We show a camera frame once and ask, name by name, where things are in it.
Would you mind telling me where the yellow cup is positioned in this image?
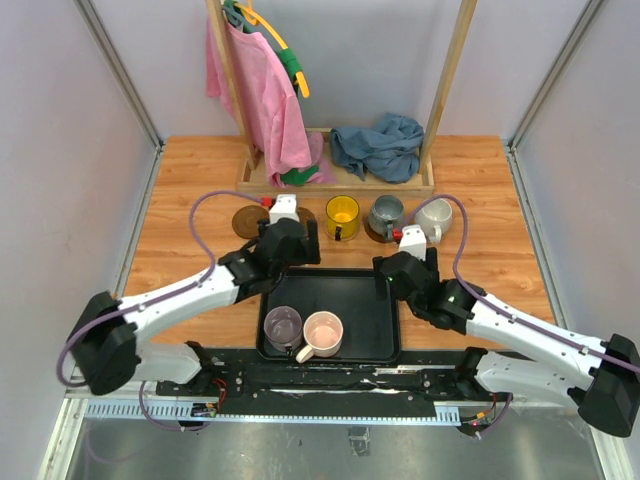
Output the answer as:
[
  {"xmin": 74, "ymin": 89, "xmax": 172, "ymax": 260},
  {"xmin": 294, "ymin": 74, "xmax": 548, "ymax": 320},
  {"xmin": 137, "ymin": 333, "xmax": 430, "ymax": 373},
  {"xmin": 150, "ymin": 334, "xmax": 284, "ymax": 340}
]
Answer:
[{"xmin": 325, "ymin": 195, "xmax": 361, "ymax": 240}]

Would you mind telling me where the white cup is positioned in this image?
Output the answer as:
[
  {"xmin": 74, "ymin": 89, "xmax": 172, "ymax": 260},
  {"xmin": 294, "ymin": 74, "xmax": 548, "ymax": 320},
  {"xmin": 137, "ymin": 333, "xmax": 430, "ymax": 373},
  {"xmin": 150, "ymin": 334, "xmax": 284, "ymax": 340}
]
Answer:
[{"xmin": 414, "ymin": 199, "xmax": 453, "ymax": 245}]

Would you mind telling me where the grey mug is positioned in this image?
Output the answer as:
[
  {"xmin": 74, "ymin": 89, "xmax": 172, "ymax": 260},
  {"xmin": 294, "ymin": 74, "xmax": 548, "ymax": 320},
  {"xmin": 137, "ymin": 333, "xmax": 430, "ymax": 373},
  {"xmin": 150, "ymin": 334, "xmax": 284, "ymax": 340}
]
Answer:
[{"xmin": 367, "ymin": 195, "xmax": 405, "ymax": 243}]

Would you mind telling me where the pink mug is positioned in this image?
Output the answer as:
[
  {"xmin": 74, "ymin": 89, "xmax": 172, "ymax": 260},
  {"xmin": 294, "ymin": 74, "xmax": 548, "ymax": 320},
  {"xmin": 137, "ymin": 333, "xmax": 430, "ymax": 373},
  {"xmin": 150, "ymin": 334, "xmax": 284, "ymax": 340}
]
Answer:
[{"xmin": 295, "ymin": 311, "xmax": 344, "ymax": 363}]

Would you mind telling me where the purple cup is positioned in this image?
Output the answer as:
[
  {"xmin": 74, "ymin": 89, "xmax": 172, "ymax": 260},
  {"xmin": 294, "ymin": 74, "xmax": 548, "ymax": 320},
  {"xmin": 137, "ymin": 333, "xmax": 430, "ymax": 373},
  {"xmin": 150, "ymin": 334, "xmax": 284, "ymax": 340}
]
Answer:
[{"xmin": 263, "ymin": 306, "xmax": 303, "ymax": 356}]

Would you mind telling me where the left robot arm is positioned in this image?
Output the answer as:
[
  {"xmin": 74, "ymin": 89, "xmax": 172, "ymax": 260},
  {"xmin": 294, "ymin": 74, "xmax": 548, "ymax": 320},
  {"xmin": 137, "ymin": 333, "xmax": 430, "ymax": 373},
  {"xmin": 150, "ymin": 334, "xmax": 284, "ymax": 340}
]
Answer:
[{"xmin": 62, "ymin": 218, "xmax": 320, "ymax": 396}]

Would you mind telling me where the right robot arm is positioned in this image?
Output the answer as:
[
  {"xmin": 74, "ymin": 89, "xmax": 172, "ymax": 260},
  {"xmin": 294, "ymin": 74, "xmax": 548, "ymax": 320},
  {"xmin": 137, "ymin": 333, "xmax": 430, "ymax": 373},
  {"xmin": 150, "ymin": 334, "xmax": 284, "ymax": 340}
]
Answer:
[{"xmin": 373, "ymin": 248, "xmax": 639, "ymax": 438}]

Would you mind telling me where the left woven rattan coaster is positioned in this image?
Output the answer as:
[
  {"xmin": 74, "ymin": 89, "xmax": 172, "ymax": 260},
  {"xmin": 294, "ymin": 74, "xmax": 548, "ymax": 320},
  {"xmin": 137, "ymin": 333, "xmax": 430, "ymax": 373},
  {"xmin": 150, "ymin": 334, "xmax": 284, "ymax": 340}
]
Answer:
[{"xmin": 321, "ymin": 228, "xmax": 360, "ymax": 243}]

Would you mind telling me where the brown wooden saucer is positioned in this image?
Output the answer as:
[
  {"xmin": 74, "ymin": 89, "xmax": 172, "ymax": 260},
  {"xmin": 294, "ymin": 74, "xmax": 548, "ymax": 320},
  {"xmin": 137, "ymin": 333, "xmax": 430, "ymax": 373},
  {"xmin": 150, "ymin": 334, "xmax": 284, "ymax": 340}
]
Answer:
[
  {"xmin": 364, "ymin": 222, "xmax": 403, "ymax": 244},
  {"xmin": 296, "ymin": 207, "xmax": 317, "ymax": 232},
  {"xmin": 231, "ymin": 205, "xmax": 269, "ymax": 239}
]

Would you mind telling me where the black plastic tray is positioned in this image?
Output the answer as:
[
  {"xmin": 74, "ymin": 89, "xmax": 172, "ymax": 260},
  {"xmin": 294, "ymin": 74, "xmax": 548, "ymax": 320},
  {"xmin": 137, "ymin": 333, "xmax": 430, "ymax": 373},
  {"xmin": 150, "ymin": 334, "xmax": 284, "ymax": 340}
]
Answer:
[{"xmin": 256, "ymin": 268, "xmax": 401, "ymax": 365}]

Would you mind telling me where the green cloth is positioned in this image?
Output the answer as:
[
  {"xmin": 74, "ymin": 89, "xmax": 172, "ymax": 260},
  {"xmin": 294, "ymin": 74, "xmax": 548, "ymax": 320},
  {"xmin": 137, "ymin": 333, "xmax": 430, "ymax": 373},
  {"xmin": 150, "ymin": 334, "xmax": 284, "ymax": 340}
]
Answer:
[{"xmin": 280, "ymin": 165, "xmax": 319, "ymax": 187}]

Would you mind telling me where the wooden clothes rack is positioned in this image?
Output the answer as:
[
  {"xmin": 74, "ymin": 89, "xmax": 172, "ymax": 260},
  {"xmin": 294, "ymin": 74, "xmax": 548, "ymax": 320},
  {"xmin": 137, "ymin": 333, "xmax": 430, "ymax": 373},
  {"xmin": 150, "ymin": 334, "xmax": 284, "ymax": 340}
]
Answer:
[{"xmin": 206, "ymin": 1, "xmax": 477, "ymax": 198}]

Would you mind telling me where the blue crumpled cloth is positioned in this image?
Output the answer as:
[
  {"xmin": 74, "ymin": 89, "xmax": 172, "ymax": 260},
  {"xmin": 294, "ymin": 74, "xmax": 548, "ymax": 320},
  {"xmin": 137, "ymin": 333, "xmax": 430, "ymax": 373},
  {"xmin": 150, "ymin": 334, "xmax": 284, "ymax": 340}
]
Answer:
[{"xmin": 329, "ymin": 113, "xmax": 424, "ymax": 184}]

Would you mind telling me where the pink shirt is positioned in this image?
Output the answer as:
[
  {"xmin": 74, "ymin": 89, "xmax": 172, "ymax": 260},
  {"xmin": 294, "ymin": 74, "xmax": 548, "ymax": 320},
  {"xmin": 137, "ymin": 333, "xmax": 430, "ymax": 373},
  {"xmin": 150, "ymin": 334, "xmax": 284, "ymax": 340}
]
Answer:
[{"xmin": 227, "ymin": 26, "xmax": 336, "ymax": 187}]

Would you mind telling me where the yellow clothes hanger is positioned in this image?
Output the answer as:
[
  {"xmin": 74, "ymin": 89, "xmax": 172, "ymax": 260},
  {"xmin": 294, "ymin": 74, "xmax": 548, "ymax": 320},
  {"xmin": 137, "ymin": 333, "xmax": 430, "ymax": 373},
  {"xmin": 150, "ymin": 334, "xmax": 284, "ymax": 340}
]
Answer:
[{"xmin": 234, "ymin": 1, "xmax": 311, "ymax": 99}]

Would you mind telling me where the green clothes hanger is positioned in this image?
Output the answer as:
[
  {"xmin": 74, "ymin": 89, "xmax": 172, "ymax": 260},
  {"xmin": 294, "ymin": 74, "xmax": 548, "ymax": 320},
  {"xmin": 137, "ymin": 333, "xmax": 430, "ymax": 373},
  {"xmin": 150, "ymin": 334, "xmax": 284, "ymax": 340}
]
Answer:
[{"xmin": 222, "ymin": 1, "xmax": 308, "ymax": 88}]

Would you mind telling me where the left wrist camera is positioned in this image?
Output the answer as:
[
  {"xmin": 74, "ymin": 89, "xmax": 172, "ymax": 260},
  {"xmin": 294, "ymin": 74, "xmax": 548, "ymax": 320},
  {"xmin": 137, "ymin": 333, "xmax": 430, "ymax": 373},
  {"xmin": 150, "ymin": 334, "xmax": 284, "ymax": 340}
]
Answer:
[{"xmin": 269, "ymin": 194, "xmax": 299, "ymax": 224}]

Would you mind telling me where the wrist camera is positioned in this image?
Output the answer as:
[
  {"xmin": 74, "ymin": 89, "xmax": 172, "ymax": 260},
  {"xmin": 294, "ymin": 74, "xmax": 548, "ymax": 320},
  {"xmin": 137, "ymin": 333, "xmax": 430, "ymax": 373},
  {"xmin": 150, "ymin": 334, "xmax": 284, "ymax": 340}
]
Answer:
[
  {"xmin": 269, "ymin": 194, "xmax": 299, "ymax": 224},
  {"xmin": 398, "ymin": 224, "xmax": 427, "ymax": 261}
]

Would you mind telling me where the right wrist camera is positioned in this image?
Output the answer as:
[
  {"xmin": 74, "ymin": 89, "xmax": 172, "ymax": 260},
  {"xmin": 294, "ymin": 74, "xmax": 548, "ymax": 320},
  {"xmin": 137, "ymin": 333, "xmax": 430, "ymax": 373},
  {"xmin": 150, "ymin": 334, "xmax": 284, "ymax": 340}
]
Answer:
[{"xmin": 398, "ymin": 224, "xmax": 427, "ymax": 261}]

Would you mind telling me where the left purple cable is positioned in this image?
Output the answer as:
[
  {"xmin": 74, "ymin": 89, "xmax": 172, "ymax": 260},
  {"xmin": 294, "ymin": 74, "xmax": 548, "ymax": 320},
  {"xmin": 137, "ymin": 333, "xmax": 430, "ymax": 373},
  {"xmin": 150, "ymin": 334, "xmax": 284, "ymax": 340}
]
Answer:
[{"xmin": 55, "ymin": 189, "xmax": 274, "ymax": 387}]

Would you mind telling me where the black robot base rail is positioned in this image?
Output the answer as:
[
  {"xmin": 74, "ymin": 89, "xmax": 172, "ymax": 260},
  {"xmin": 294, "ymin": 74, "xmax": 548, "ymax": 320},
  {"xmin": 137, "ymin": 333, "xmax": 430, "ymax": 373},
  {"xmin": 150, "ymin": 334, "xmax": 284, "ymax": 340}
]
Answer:
[{"xmin": 143, "ymin": 348, "xmax": 508, "ymax": 426}]

